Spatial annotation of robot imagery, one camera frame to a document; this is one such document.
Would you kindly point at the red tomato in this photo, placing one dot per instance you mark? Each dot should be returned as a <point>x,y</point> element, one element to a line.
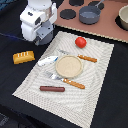
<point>80,42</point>

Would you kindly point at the brown stove top board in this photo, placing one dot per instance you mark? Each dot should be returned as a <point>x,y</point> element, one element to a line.
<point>105,27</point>

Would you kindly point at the fork with wooden handle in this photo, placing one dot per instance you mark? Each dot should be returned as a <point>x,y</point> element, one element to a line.
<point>70,82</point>

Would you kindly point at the knife with wooden handle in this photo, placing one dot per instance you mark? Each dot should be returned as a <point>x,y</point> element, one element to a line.
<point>78,55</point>

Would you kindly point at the black burner disc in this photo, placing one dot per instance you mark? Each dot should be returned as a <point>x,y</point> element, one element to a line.
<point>67,14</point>
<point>76,2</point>

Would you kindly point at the beige round plate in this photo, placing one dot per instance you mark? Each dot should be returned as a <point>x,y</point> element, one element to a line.
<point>69,66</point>

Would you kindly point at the yellow bread loaf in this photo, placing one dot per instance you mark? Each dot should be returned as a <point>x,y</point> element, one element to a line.
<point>23,57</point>

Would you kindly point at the grey saucepan with handle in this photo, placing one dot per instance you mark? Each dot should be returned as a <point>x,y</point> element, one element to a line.
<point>89,14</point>

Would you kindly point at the grey two-handled pot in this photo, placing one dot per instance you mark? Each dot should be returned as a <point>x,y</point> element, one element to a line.
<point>44,35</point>

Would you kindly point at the black burner under saucepan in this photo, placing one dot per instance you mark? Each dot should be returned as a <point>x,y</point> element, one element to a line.
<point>98,3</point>

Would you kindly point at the white and blue fish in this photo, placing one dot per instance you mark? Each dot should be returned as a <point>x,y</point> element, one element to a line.
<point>47,60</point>

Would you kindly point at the beige bowl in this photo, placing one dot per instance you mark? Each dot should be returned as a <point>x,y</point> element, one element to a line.
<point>123,14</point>

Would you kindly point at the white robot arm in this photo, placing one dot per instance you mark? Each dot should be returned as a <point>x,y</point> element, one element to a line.
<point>40,5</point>

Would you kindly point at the black rear burner disc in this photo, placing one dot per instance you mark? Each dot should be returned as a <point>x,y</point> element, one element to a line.
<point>76,2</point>

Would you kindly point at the white woven placemat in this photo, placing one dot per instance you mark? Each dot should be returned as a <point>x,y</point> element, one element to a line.
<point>74,104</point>

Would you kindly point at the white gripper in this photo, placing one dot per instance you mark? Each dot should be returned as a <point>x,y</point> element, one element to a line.
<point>32,19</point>

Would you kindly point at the brown sausage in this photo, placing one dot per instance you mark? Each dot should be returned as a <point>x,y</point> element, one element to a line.
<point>52,88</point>

